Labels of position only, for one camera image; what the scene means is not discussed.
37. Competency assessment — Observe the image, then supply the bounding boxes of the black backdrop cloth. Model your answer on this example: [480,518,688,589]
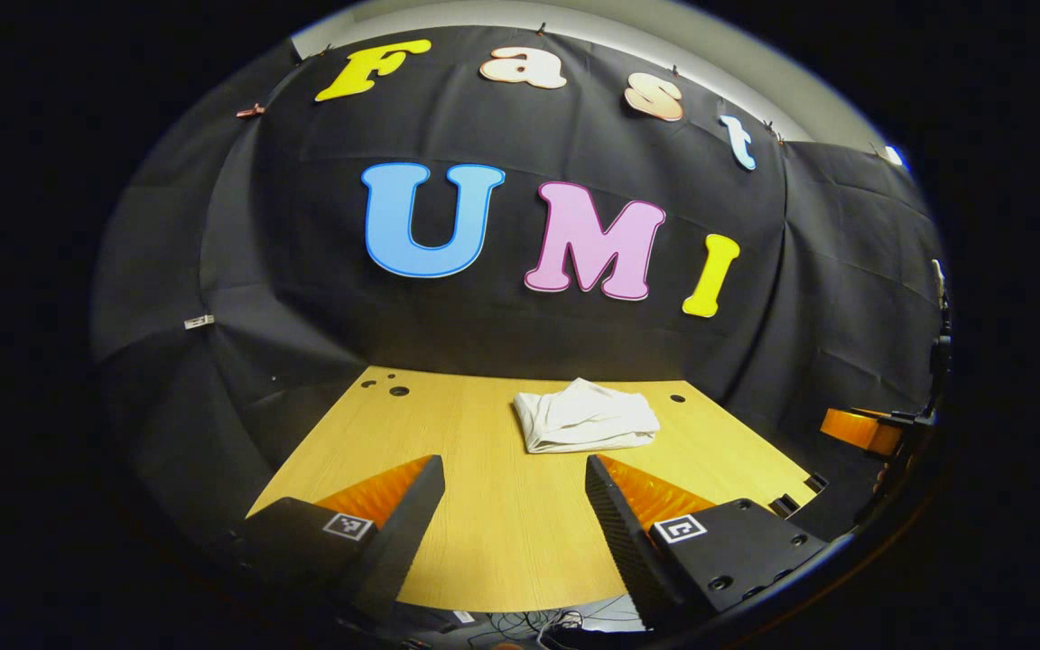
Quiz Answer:
[91,25,950,552]

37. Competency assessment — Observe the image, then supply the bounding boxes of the white jeans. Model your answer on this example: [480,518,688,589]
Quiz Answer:
[513,377,662,455]

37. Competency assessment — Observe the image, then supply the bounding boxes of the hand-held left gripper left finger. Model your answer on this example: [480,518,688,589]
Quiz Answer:
[227,454,447,624]

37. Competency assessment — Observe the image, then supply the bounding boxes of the thin black cables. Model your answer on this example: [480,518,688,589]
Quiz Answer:
[448,608,593,649]

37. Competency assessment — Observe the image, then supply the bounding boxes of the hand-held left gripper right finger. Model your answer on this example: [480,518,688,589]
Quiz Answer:
[584,454,830,633]

